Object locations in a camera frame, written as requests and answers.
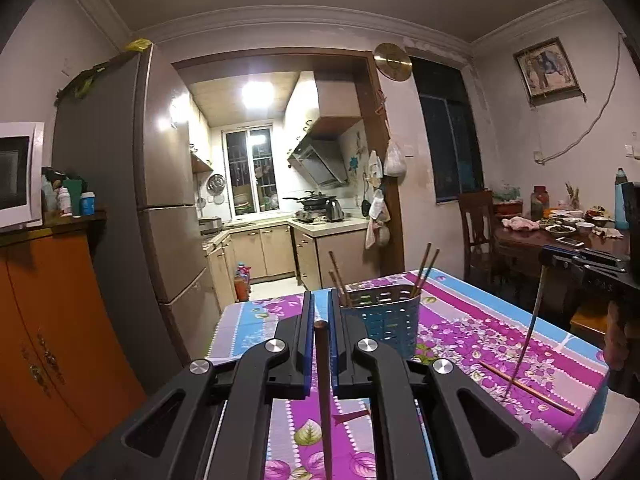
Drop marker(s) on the light blue thermos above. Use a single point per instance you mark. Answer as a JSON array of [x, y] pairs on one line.
[[621, 202]]

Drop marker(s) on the steel electric kettle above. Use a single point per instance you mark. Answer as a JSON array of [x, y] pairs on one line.
[[335, 211]]

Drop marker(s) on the bright kitchen window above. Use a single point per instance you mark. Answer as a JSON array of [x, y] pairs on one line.
[[248, 170]]

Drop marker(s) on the yellow cloth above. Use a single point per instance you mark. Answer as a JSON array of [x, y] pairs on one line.
[[137, 44]]

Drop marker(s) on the black wok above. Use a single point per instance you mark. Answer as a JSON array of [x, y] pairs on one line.
[[317, 200]]

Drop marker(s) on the pink cloth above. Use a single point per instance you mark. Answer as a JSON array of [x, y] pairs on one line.
[[520, 223]]

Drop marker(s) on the round gold wall clock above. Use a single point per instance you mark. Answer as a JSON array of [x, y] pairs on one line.
[[393, 61]]

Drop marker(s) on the purple floral striped tablecloth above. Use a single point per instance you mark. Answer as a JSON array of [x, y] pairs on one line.
[[465, 325]]

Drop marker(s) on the small white bottle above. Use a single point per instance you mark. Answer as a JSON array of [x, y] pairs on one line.
[[64, 201]]

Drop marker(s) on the steel range hood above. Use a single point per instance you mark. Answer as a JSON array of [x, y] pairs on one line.
[[320, 162]]

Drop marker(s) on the beige wall cabinet wood base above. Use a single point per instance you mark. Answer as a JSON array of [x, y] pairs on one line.
[[330, 105]]

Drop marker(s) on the orange wooden cabinet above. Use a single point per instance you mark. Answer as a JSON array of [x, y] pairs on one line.
[[55, 335]]

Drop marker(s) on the grey refrigerator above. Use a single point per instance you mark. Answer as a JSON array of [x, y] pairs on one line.
[[165, 160]]

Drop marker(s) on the thin pale wooden chopstick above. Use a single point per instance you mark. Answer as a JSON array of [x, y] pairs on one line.
[[527, 330]]

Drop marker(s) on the bunch of wooden chopsticks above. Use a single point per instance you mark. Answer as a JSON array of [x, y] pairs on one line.
[[425, 270]]

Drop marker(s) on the glass jar red lid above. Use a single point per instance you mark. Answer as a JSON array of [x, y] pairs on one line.
[[540, 204]]

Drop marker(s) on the beige lower kitchen cabinets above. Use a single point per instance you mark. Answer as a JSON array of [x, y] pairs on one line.
[[270, 252]]

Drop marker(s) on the green container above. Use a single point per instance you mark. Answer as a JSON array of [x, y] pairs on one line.
[[76, 191]]

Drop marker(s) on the hanging white cloth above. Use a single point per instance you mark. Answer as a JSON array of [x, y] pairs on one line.
[[374, 167]]

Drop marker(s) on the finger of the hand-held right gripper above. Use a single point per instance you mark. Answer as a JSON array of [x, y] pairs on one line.
[[595, 265], [565, 251]]

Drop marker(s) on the dark wooden dining table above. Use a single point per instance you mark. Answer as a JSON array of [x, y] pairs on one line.
[[520, 255]]

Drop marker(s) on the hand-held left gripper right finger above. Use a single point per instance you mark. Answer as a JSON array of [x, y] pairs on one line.
[[334, 345]]

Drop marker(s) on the blue perforated utensil holder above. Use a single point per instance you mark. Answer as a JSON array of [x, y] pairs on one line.
[[385, 320]]

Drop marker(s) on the white bowl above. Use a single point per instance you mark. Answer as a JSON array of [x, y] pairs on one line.
[[585, 227]]

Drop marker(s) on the green cloth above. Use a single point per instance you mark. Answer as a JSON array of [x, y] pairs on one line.
[[82, 82]]

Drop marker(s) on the dark wooden chair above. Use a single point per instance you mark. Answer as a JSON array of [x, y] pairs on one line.
[[475, 230]]

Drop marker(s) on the hanging clear bag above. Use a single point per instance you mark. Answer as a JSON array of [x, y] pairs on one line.
[[379, 207]]

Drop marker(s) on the translucent plastic bottle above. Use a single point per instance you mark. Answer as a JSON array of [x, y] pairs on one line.
[[48, 195]]

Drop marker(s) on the framed elephant picture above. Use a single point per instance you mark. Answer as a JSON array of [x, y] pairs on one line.
[[546, 69]]

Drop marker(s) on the red bottle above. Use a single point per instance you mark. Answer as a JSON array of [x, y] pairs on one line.
[[242, 285]]

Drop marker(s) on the bowl of green vegetables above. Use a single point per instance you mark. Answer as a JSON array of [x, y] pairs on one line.
[[560, 230]]

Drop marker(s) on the dark brown wooden chopstick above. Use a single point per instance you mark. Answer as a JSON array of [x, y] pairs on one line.
[[325, 400]]

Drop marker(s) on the person's right hand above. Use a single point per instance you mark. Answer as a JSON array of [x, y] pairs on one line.
[[622, 345]]

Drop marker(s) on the orange wooden chair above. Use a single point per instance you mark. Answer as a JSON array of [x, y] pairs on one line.
[[590, 321]]

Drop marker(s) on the hanging white plastic bag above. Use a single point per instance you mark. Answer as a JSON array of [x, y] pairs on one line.
[[395, 161]]

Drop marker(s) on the narrow beige wall cabinet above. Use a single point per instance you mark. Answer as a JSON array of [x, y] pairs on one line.
[[200, 135]]

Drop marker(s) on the dark barred window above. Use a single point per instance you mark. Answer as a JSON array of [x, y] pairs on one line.
[[450, 145]]

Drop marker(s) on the hanging beige bag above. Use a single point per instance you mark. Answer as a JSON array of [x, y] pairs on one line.
[[376, 235]]

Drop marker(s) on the light brown wooden chopstick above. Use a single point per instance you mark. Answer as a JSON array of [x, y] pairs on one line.
[[525, 387]]

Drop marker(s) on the white microwave oven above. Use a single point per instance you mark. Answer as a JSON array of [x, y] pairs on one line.
[[15, 175]]

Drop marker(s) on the white smartphone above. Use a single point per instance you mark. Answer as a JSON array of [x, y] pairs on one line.
[[570, 242]]

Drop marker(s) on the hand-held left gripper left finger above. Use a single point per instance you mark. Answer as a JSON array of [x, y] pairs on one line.
[[310, 345]]

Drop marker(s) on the brown wooden door frame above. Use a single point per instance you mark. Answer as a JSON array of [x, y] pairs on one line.
[[387, 160]]

